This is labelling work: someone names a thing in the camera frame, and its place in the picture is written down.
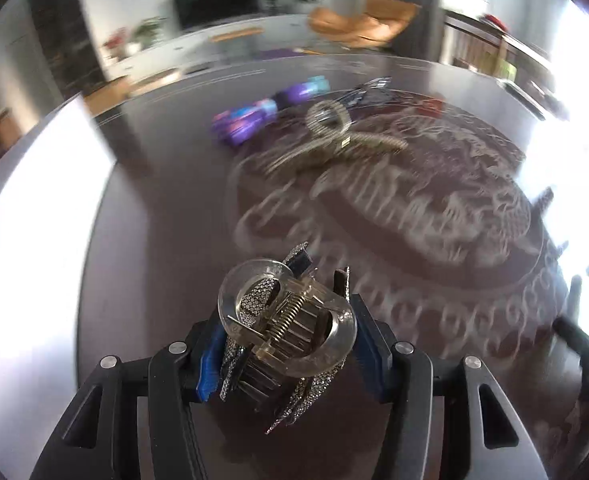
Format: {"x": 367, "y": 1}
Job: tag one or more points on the orange lounge chair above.
{"x": 359, "y": 22}

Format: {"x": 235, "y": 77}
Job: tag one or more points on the wooden slatted chair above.
{"x": 474, "y": 47}

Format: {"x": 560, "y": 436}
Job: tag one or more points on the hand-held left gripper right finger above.
{"x": 374, "y": 375}

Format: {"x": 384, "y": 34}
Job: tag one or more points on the black flat pouch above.
{"x": 529, "y": 97}

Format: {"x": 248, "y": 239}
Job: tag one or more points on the rhinestone bow hair clip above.
{"x": 304, "y": 400}

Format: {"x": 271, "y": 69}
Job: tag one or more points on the white television cabinet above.
{"x": 184, "y": 47}

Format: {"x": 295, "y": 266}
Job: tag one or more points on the wooden bench with metal legs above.
{"x": 237, "y": 32}

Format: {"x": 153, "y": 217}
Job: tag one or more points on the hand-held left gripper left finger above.
{"x": 207, "y": 365}

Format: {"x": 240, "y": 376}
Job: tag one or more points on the black flat television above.
{"x": 214, "y": 2}

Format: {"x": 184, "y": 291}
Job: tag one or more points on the white board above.
{"x": 29, "y": 220}

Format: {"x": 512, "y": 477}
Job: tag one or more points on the dark glass display cabinet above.
{"x": 64, "y": 35}

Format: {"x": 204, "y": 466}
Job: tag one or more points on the red cloth bundle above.
{"x": 494, "y": 21}

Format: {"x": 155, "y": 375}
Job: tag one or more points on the cardboard box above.
{"x": 105, "y": 95}

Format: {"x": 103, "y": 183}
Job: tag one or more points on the purple and teal tube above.
{"x": 299, "y": 92}
{"x": 242, "y": 125}

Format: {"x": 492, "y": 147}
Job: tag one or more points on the green potted plant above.
{"x": 148, "y": 32}

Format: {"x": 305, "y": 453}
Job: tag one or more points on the clear hair claw clip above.
{"x": 284, "y": 345}

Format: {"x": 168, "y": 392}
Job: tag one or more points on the red flowers in white vase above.
{"x": 115, "y": 42}

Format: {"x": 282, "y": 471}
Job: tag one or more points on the grey curtain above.
{"x": 417, "y": 5}

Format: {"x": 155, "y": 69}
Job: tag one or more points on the small potted plant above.
{"x": 271, "y": 5}

